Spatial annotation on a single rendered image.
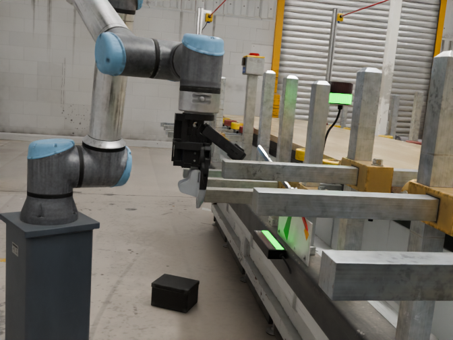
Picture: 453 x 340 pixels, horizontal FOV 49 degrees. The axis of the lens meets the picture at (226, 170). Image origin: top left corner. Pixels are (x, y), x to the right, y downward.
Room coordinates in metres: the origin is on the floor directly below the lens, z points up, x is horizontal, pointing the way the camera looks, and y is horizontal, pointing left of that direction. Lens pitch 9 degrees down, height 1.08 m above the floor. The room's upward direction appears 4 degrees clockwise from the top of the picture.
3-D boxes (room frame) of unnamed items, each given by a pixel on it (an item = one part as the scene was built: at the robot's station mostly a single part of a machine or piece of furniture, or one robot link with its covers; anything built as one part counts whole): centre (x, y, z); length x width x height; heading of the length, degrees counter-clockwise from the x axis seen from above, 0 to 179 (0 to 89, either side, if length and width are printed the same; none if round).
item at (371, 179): (0.92, -0.26, 0.95); 0.13 x 0.06 x 0.05; 10
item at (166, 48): (1.19, 0.14, 1.14); 0.12 x 0.12 x 0.09; 30
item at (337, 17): (4.15, -0.80, 1.25); 0.15 x 0.08 x 1.10; 10
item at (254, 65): (1.94, -0.07, 1.18); 0.07 x 0.07 x 0.08; 10
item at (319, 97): (1.19, -0.21, 0.88); 0.03 x 0.03 x 0.48; 10
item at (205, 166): (1.08, 0.05, 0.91); 0.05 x 0.02 x 0.09; 10
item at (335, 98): (1.20, -0.25, 1.08); 0.06 x 0.06 x 0.02
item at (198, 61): (1.10, 0.07, 1.14); 0.10 x 0.09 x 0.12; 30
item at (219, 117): (2.67, 0.06, 0.92); 0.03 x 0.03 x 0.48; 10
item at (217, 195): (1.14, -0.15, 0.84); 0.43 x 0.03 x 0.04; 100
